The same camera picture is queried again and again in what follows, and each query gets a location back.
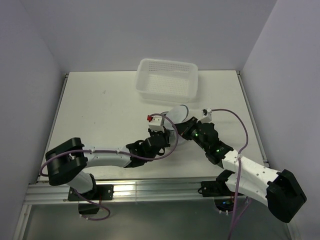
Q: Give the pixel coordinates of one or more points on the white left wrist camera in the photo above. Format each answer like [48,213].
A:
[155,123]

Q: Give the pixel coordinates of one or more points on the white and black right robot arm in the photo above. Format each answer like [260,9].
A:
[278,190]

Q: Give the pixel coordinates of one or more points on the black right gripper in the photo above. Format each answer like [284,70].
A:
[184,128]

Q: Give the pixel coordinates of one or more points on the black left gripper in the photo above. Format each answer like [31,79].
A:
[165,134]

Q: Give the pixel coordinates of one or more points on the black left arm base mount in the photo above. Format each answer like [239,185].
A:
[102,192]

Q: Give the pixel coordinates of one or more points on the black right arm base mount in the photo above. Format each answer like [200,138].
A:
[215,188]

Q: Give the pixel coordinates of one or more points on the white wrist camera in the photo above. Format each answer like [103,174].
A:
[206,115]
[155,123]

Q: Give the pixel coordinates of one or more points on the white perforated plastic basket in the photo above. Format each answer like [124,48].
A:
[166,80]

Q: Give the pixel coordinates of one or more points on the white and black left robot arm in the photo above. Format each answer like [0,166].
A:
[65,163]

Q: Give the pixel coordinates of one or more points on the aluminium extrusion rail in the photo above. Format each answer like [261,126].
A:
[148,190]

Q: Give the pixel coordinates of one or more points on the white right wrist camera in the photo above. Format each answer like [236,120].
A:
[206,115]

